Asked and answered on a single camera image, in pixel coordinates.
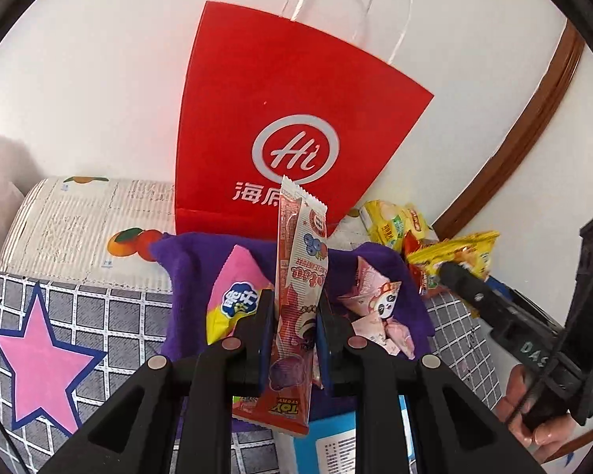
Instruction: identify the purple cloth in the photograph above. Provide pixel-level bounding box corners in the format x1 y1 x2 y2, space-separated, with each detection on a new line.
151 232 433 442

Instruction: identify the long red snack packet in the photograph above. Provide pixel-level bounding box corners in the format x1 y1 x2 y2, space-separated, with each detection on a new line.
231 175 329 438

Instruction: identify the printed corrugated cardboard box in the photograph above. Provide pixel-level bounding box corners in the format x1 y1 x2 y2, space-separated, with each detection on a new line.
0 175 376 292

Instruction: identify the blue white box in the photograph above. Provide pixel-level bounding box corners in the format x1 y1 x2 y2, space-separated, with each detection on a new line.
289 395 418 474

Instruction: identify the pink yellow snack packet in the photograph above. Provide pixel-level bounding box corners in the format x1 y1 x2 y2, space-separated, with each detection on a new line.
206 244 272 346

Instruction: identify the yellow red snack packet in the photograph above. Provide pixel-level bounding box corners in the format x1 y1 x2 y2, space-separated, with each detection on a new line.
406 230 501 280

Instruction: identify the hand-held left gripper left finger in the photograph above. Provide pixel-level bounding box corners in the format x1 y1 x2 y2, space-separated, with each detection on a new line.
40 289 278 474

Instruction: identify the brown wooden trim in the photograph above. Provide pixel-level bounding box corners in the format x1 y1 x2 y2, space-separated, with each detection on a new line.
432 20 586 240

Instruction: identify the grey checked blanket pink star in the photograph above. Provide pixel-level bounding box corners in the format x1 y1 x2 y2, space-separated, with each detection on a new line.
0 269 502 474

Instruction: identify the pink triangular packet panda print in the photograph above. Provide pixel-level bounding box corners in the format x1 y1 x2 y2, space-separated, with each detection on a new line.
337 280 403 324

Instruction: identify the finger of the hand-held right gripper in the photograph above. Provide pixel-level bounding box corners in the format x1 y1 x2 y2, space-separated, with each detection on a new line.
480 276 542 318
439 261 510 324

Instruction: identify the pink triangular snack packet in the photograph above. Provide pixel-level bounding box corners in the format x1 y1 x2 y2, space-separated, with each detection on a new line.
383 321 417 360
357 256 393 297

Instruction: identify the red paper bag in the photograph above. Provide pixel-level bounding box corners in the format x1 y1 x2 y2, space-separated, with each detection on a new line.
173 0 434 240

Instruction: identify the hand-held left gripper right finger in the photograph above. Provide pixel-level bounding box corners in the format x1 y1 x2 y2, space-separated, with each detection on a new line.
315 293 544 474

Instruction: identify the person's right hand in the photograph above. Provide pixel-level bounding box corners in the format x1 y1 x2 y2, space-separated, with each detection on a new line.
497 363 593 462

